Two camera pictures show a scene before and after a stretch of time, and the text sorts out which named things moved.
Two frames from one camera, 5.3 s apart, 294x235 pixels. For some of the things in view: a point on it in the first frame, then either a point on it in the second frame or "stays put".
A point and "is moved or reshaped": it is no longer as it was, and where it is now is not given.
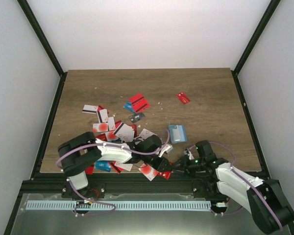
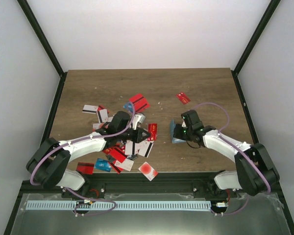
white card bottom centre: x=125 y=166 stays put
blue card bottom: x=104 y=165 stays put
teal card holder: x=178 y=133 is moved or reshaped
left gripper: x=160 y=166 to x=138 y=138
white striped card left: x=90 y=108 stays put
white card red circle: x=150 y=172 stays put
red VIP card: x=166 y=175 to x=152 y=129
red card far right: x=183 y=98 stays put
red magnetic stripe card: x=139 y=103 stays put
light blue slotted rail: x=119 y=205 stays put
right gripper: x=186 y=169 to x=176 y=133
